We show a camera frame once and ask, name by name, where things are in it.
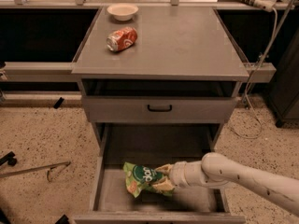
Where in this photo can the green rice chip bag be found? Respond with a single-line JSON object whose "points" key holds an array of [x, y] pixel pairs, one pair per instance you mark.
{"points": [[139, 178]]}

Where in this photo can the grey metal rail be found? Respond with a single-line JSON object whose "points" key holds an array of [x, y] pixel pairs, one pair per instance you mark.
{"points": [[38, 72]]}

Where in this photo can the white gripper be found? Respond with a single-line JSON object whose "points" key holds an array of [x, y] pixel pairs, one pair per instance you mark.
{"points": [[177, 174]]}

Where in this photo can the black clip on floor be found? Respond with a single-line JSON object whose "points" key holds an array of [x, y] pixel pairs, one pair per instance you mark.
{"points": [[58, 103]]}

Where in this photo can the orange soda can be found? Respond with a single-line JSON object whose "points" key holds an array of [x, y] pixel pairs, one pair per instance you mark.
{"points": [[121, 39]]}

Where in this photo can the black drawer handle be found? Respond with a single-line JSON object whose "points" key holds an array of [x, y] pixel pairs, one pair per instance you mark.
{"points": [[159, 108]]}

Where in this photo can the black stand foot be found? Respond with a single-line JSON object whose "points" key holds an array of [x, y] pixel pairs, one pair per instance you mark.
{"points": [[9, 159]]}

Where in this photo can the closed grey drawer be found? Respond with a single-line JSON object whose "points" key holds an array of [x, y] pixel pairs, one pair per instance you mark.
{"points": [[134, 110]]}

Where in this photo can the open grey drawer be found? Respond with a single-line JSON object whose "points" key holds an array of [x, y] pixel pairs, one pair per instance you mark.
{"points": [[152, 146]]}

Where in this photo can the white bowl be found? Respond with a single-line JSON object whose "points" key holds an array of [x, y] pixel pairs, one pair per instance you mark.
{"points": [[122, 12]]}

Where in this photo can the grey drawer cabinet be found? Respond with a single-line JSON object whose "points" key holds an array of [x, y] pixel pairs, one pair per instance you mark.
{"points": [[181, 52]]}

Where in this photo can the metal rod on floor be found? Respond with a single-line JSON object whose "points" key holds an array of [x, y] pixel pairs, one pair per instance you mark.
{"points": [[35, 169]]}

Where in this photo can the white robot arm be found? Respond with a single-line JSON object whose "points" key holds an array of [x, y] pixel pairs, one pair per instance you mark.
{"points": [[215, 170]]}

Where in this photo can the dark cabinet at right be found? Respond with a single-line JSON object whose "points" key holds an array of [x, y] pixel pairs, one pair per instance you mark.
{"points": [[283, 95]]}

